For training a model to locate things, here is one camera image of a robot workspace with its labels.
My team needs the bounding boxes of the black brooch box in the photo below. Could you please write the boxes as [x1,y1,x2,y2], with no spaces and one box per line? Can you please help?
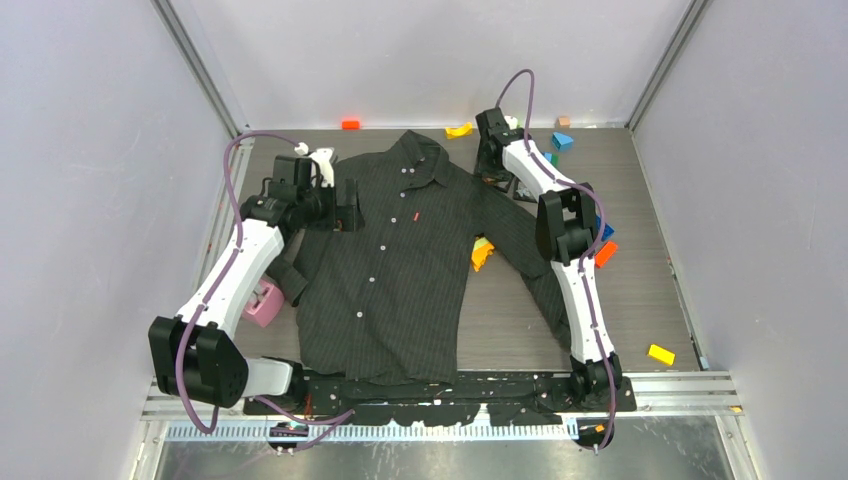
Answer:
[512,183,537,203]
[482,173,514,193]

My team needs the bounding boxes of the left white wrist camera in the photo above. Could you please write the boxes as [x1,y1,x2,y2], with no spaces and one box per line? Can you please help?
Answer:
[294,142,337,188]

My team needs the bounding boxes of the blue lego brick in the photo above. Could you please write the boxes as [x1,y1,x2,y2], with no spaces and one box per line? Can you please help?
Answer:
[596,215,615,243]

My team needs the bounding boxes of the blue wedge block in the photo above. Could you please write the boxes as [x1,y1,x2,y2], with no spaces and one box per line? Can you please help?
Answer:
[551,132,574,152]

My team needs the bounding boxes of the black brooch box left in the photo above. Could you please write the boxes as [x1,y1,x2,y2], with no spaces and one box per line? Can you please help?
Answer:
[482,173,514,193]

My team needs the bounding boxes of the red block at wall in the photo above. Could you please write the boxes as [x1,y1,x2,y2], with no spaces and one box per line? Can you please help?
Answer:
[341,118,361,130]

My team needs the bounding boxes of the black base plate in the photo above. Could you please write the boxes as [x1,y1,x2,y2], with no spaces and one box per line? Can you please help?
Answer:
[266,370,609,427]

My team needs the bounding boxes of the yellow arch block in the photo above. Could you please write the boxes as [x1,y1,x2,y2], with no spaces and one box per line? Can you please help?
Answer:
[444,122,473,140]

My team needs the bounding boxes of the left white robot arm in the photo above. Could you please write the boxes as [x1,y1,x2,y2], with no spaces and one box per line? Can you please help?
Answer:
[148,148,364,414]

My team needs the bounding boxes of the black brooch box right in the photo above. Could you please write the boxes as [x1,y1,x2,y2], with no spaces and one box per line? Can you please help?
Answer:
[512,183,537,203]

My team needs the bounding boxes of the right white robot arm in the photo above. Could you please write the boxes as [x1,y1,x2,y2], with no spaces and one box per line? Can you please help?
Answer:
[475,107,622,411]

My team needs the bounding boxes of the blue green block stack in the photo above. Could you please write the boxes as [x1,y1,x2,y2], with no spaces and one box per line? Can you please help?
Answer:
[543,152,559,168]

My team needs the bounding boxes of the orange lego brick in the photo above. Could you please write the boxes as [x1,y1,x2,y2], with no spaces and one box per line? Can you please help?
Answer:
[594,240,619,268]

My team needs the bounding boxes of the yellow orange block pile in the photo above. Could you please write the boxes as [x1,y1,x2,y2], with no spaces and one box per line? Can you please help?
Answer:
[470,236,495,272]

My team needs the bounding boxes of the black pinstriped shirt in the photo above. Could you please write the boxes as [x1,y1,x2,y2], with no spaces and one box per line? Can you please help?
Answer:
[269,131,571,385]

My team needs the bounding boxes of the yellow brick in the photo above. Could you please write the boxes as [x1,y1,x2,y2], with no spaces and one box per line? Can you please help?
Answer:
[647,344,676,366]

